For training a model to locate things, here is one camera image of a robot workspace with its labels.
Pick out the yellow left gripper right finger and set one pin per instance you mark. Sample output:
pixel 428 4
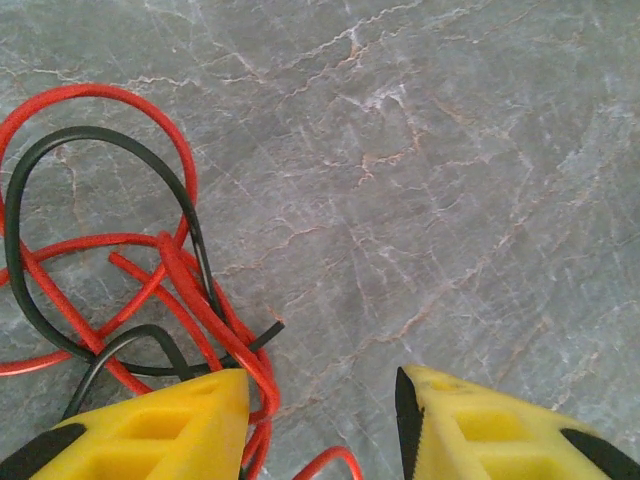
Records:
pixel 440 400

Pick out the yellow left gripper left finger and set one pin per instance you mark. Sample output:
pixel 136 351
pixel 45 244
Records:
pixel 210 440

